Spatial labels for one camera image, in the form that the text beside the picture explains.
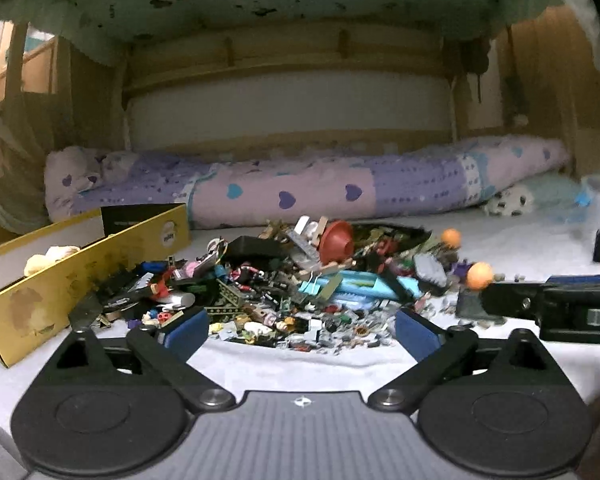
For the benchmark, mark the yellow cardboard box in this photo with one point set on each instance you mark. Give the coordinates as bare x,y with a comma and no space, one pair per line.
34,309

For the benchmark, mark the orange ball far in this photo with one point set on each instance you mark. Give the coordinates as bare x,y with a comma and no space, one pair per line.
452,238

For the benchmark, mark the red plastic funnel toy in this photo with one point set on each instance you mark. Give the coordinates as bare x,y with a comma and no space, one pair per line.
336,244

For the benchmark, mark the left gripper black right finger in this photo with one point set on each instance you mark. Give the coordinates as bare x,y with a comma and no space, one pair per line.
486,407

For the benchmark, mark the black toy tray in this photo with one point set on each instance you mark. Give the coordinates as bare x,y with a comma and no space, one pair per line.
386,239

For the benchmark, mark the purple heart patterned quilt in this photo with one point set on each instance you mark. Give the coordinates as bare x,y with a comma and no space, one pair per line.
333,183

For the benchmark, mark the orange ball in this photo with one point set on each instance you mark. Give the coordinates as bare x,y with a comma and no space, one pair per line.
452,238
479,275

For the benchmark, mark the orange ball near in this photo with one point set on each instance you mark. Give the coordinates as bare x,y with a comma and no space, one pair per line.
479,275

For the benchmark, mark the grey studded plate piece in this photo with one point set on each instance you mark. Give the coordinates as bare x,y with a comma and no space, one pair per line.
429,269

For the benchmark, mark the black white spotted plush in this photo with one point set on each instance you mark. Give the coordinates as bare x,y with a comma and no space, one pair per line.
514,201

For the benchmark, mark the light blue plastic toy piece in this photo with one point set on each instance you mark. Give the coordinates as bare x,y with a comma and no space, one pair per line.
362,287

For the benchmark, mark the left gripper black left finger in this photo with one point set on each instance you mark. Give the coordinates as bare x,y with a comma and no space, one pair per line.
117,408

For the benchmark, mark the yellow plush toy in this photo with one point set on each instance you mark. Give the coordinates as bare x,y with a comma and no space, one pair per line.
40,262

